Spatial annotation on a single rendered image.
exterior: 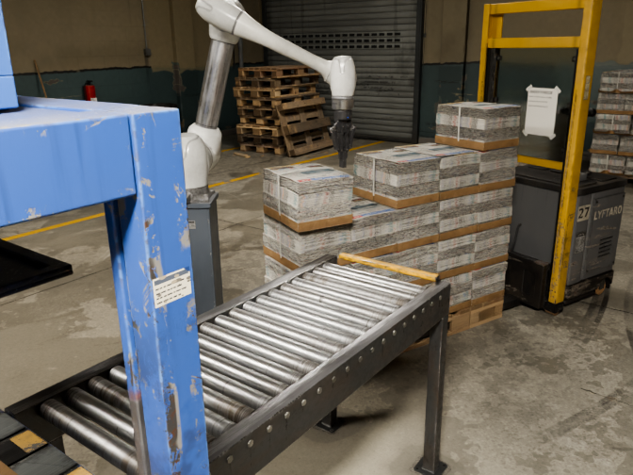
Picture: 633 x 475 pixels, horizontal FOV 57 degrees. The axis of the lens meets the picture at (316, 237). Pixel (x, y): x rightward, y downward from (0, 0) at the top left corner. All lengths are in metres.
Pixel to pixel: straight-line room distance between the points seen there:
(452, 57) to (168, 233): 9.16
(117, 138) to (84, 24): 8.97
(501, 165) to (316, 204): 1.26
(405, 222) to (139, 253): 2.36
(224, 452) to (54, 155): 0.84
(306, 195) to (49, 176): 1.96
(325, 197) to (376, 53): 7.99
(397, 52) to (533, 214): 6.63
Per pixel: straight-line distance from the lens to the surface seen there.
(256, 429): 1.40
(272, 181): 2.78
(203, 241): 2.55
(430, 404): 2.37
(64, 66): 9.47
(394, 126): 10.41
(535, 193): 4.01
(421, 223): 3.11
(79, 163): 0.70
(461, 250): 3.38
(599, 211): 4.06
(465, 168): 3.25
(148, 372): 0.86
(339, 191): 2.65
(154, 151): 0.75
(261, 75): 9.33
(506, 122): 3.44
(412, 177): 3.00
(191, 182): 2.51
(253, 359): 1.66
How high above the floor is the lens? 1.62
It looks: 18 degrees down
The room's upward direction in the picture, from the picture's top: 1 degrees counter-clockwise
